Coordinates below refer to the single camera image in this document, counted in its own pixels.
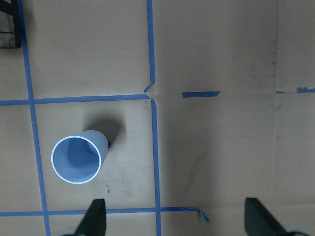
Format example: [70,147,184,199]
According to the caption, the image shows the black wire cup rack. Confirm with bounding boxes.
[0,0,22,49]

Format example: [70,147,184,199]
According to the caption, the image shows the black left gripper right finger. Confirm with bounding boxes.
[245,198,290,236]

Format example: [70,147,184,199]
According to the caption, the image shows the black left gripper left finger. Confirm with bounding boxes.
[75,199,106,236]

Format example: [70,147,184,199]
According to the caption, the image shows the light blue plastic cup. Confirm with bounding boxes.
[51,130,109,184]

